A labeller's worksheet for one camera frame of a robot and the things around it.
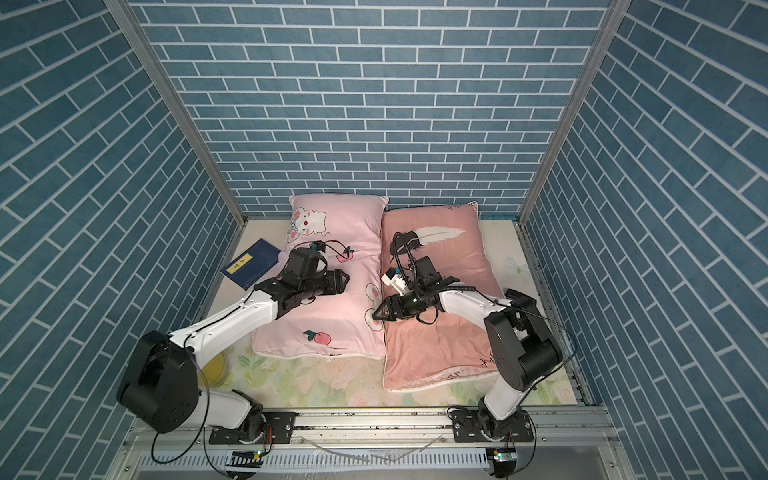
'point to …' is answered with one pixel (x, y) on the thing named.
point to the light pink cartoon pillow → (348, 228)
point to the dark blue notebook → (251, 266)
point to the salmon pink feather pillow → (446, 341)
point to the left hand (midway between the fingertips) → (350, 279)
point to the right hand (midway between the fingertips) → (384, 316)
